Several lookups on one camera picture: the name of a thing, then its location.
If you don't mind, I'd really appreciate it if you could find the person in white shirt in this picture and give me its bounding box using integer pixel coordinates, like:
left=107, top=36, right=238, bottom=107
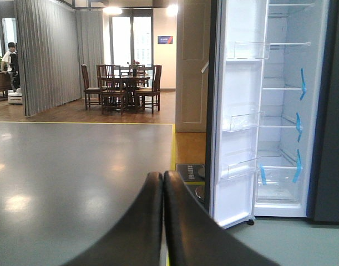
left=1, top=42, right=20, bottom=92

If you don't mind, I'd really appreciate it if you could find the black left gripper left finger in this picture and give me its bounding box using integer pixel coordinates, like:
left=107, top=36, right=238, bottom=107
left=65, top=172, right=163, bottom=265

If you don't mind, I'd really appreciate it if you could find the grey curtain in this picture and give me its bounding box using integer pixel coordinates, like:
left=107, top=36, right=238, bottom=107
left=14, top=1, right=104, bottom=116

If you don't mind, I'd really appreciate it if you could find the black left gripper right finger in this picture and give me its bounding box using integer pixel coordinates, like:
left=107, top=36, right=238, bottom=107
left=164, top=171, right=277, bottom=265

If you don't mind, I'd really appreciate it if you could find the grey floor sign mat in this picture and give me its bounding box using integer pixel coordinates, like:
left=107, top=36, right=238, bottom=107
left=176, top=163, right=205, bottom=182

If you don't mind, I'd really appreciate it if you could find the flower vase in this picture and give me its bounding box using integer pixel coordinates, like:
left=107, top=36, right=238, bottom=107
left=127, top=60, right=140, bottom=76

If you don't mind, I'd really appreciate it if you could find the blue wall sign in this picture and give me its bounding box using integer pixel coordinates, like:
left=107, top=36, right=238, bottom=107
left=158, top=35, right=174, bottom=44

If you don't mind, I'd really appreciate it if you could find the round wooden dining table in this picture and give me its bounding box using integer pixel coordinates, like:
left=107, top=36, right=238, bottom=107
left=98, top=74, right=151, bottom=110

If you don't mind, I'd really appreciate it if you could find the clear door bin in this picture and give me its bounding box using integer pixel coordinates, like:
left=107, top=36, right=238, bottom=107
left=222, top=111, right=264, bottom=132
left=221, top=158, right=257, bottom=180

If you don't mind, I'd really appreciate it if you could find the white fridge interior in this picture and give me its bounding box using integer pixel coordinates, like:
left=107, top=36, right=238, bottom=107
left=255, top=1, right=329, bottom=217

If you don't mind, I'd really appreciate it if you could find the wooden dining chair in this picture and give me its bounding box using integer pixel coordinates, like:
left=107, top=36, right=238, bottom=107
left=80, top=64, right=103, bottom=111
left=134, top=64, right=162, bottom=114
left=97, top=64, right=126, bottom=114

